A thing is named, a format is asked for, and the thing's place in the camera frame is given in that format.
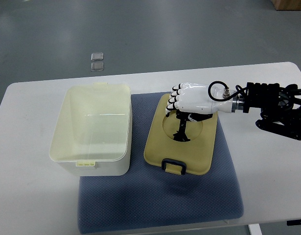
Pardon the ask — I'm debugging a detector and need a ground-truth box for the upper metal floor plate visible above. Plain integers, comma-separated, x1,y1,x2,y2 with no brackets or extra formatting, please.
91,52,104,61

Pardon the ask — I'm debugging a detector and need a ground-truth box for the white table leg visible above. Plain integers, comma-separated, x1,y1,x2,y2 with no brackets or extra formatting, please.
248,224,262,235

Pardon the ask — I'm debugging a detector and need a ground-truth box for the yellow storage box lid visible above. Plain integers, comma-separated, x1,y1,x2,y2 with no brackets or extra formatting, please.
144,94,218,175

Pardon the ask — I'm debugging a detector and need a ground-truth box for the blue grey cushion mat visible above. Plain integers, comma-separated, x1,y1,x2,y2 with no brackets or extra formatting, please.
78,93,244,234

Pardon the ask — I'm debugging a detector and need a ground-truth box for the white storage box base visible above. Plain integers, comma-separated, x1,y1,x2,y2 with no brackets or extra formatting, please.
49,83,132,176

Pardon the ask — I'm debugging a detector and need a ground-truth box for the black table bracket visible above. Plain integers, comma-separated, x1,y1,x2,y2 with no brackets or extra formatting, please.
286,219,301,226

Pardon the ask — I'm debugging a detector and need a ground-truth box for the brown cardboard box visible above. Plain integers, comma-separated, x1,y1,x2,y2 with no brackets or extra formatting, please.
271,0,301,11

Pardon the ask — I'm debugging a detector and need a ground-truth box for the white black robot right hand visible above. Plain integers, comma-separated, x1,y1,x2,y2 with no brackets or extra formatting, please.
165,81,235,122

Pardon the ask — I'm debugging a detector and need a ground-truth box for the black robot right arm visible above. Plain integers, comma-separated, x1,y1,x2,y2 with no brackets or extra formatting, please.
236,82,301,141

